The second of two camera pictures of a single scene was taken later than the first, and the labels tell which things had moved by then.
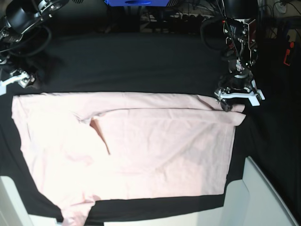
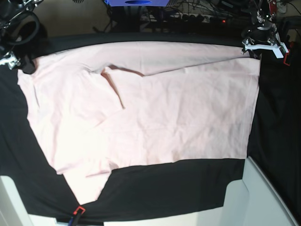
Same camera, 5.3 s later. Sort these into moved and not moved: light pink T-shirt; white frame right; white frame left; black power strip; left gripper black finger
Moved: left gripper black finger; light pink T-shirt
Not moved: white frame left; black power strip; white frame right
